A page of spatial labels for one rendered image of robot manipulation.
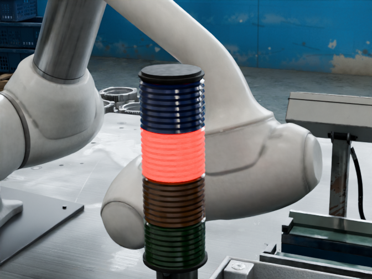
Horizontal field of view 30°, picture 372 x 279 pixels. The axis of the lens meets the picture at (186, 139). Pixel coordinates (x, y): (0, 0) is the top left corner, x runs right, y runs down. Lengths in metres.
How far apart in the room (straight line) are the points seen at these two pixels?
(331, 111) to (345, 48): 5.47
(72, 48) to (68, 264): 0.38
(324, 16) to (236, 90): 5.71
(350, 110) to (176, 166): 0.52
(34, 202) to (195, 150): 0.84
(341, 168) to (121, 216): 0.41
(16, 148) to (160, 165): 0.70
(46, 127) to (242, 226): 0.41
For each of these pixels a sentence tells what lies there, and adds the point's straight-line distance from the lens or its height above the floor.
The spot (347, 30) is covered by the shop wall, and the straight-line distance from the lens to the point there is 6.53.
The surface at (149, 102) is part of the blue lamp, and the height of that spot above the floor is 1.19.
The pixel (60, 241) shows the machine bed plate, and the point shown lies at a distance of 1.29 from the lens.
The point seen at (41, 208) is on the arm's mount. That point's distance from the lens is 1.40.
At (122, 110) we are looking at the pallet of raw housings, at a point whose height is 0.55.
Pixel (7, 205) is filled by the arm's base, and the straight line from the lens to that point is 1.38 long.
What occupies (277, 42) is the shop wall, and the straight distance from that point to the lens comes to 6.71.
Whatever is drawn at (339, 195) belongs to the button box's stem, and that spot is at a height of 0.92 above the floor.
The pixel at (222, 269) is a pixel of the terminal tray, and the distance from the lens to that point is 0.42.
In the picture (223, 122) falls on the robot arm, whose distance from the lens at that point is 0.86.
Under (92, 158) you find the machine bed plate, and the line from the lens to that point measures 1.71.
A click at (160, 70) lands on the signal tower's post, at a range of 0.63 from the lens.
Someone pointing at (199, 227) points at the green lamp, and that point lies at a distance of 0.66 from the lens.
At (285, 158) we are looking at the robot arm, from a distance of 0.84.
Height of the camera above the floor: 1.34
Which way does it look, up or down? 17 degrees down
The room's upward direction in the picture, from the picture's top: 1 degrees counter-clockwise
